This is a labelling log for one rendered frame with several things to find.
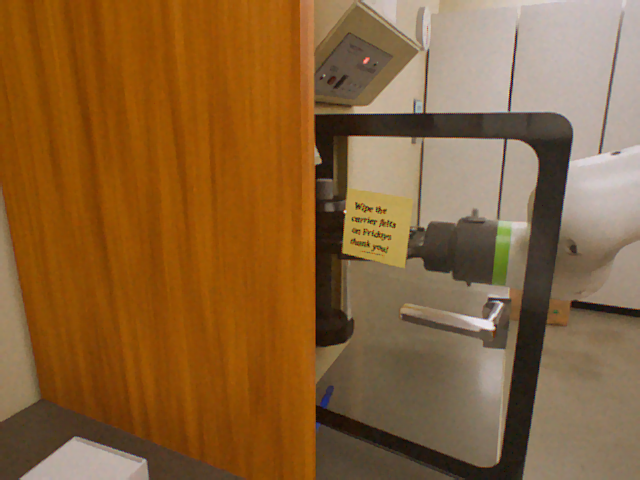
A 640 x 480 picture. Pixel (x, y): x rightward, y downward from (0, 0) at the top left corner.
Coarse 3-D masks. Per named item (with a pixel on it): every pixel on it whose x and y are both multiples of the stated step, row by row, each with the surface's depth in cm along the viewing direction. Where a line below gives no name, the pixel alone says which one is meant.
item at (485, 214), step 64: (320, 128) 47; (384, 128) 44; (448, 128) 40; (512, 128) 38; (320, 192) 49; (384, 192) 45; (448, 192) 42; (512, 192) 39; (320, 256) 51; (448, 256) 43; (512, 256) 40; (320, 320) 53; (384, 320) 49; (512, 320) 41; (320, 384) 56; (384, 384) 50; (448, 384) 46; (512, 384) 42; (384, 448) 53; (448, 448) 48; (512, 448) 44
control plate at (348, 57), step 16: (336, 48) 48; (352, 48) 51; (368, 48) 55; (336, 64) 52; (352, 64) 55; (368, 64) 59; (384, 64) 64; (336, 80) 56; (352, 80) 60; (368, 80) 65; (336, 96) 61; (352, 96) 66
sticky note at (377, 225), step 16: (352, 192) 47; (368, 192) 46; (352, 208) 48; (368, 208) 47; (384, 208) 46; (400, 208) 45; (352, 224) 48; (368, 224) 47; (384, 224) 46; (400, 224) 45; (352, 240) 48; (368, 240) 47; (384, 240) 46; (400, 240) 45; (368, 256) 48; (384, 256) 47; (400, 256) 46
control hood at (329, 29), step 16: (320, 0) 45; (336, 0) 44; (352, 0) 43; (320, 16) 45; (336, 16) 44; (352, 16) 45; (368, 16) 47; (384, 16) 51; (320, 32) 45; (336, 32) 45; (352, 32) 48; (368, 32) 51; (384, 32) 54; (400, 32) 59; (320, 48) 46; (384, 48) 59; (400, 48) 63; (416, 48) 69; (320, 64) 49; (400, 64) 70; (384, 80) 71; (320, 96) 57; (368, 96) 72
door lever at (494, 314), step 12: (408, 312) 41; (420, 312) 41; (432, 312) 40; (444, 312) 40; (492, 312) 41; (504, 312) 41; (420, 324) 41; (432, 324) 40; (444, 324) 40; (456, 324) 39; (468, 324) 38; (480, 324) 38; (492, 324) 38; (504, 324) 41; (480, 336) 38; (492, 336) 37
